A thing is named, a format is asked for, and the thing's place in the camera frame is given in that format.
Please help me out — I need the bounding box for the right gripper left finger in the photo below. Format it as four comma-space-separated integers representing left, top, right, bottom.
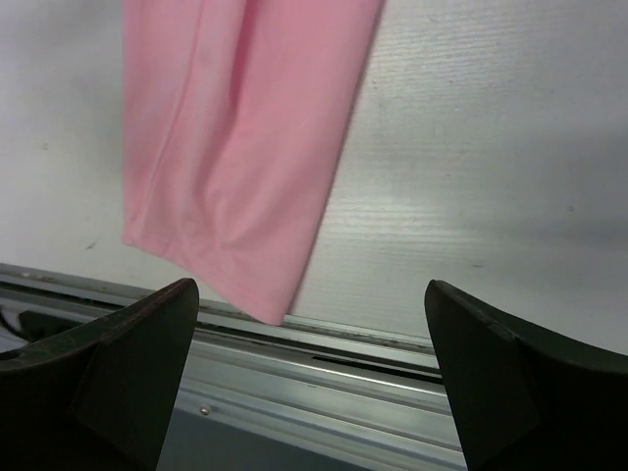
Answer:
1, 279, 199, 470

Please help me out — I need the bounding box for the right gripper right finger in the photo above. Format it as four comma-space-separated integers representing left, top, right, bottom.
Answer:
424, 280, 627, 470

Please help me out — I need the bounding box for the pink t-shirt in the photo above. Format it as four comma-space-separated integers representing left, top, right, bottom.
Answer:
123, 1, 382, 325

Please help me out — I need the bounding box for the aluminium rail frame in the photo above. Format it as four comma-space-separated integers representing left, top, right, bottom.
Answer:
0, 262, 467, 471

